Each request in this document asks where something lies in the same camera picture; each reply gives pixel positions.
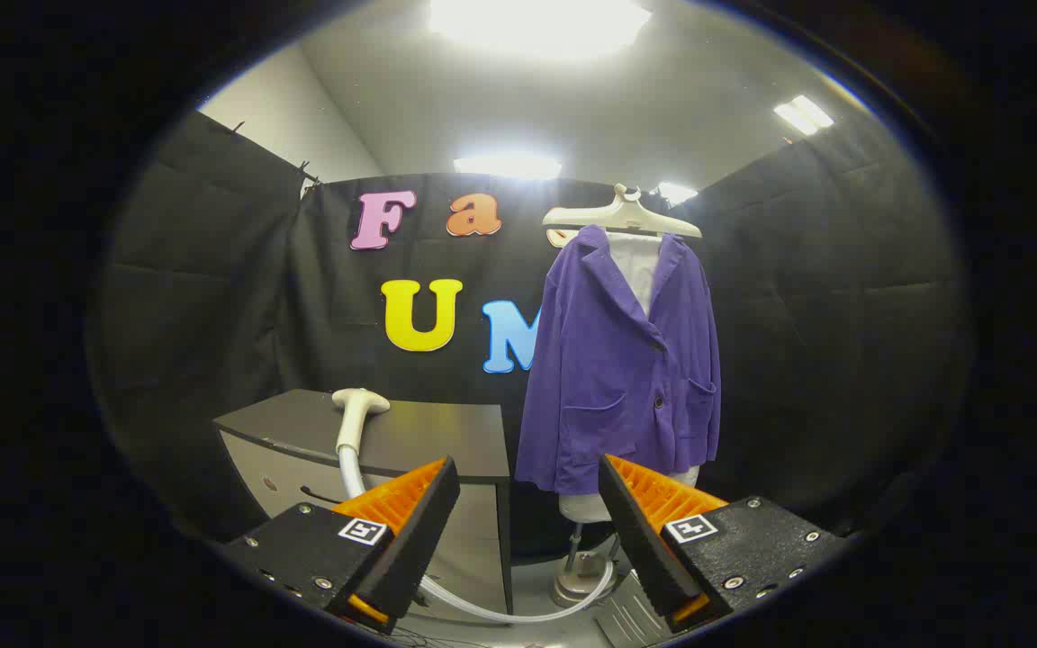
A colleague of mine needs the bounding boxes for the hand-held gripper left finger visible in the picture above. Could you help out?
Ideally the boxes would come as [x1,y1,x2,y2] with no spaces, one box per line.
[223,456,462,635]

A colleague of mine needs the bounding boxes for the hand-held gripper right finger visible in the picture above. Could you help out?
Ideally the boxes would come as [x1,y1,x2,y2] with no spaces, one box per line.
[598,454,848,631]

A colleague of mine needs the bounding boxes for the purple corduroy jacket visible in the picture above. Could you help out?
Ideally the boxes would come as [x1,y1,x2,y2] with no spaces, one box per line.
[515,225,722,496]

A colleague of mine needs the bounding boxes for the garment steamer base with pole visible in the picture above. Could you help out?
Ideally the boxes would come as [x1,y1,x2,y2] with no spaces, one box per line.
[553,522,623,608]

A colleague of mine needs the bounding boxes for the white plastic clothes hanger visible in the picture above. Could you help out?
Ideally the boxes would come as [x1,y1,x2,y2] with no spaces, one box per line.
[542,184,702,239]

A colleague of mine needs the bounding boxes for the grey ribbed pedal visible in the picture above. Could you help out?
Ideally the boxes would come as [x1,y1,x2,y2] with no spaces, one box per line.
[595,571,668,647]

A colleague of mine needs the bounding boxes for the grey cabinet with dark top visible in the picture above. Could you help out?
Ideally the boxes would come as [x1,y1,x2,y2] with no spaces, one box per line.
[214,389,514,617]

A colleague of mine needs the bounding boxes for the black quilted cloth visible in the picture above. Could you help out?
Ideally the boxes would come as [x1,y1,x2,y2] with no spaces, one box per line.
[663,112,974,536]
[86,110,308,541]

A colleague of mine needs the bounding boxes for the black backdrop cloth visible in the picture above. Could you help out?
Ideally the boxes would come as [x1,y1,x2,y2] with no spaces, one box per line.
[289,173,627,559]

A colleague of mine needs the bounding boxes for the long ceiling light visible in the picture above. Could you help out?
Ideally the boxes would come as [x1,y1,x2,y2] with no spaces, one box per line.
[454,155,563,180]

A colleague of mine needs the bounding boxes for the double ceiling light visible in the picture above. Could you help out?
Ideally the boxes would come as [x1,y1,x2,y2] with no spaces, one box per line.
[773,94,834,136]

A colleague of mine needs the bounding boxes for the large ceiling light panel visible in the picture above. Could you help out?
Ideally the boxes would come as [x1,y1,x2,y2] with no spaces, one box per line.
[428,0,654,60]

